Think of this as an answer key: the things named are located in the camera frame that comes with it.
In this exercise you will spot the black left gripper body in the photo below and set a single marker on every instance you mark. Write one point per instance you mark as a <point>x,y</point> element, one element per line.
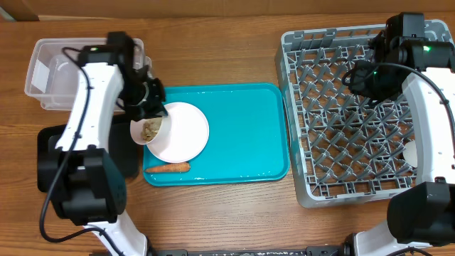
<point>141,101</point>

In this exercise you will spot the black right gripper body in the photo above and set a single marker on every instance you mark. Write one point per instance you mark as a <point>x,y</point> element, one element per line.
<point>374,85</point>

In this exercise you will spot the pink bowl with food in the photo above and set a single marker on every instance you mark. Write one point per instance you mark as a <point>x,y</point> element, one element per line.
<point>135,129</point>

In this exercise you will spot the white cup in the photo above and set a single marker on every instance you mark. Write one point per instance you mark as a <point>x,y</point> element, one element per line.
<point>410,154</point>

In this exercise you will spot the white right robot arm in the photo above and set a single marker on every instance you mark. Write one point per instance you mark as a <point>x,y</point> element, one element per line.
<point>422,216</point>

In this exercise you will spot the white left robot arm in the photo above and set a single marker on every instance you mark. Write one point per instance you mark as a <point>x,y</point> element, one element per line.
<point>85,192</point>

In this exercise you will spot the grey dishwasher rack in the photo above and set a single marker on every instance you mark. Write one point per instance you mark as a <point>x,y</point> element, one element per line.
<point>342,151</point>

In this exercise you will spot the food scraps in bowl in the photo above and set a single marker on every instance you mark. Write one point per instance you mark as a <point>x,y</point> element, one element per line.
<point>151,128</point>

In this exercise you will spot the black tray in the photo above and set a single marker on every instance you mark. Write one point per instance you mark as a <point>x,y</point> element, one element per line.
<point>122,149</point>

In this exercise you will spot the pink plate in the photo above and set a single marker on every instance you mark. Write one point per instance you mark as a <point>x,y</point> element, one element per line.
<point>183,134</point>

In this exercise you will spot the orange carrot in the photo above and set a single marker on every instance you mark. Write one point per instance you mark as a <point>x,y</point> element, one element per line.
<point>170,168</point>

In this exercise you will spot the clear plastic bin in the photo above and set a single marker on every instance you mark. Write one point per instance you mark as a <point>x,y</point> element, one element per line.
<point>51,78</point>

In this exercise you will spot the teal plastic tray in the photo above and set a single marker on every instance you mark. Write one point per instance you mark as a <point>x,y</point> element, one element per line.
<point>247,140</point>

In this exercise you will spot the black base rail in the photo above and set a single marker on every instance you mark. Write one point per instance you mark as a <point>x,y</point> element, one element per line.
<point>277,250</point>

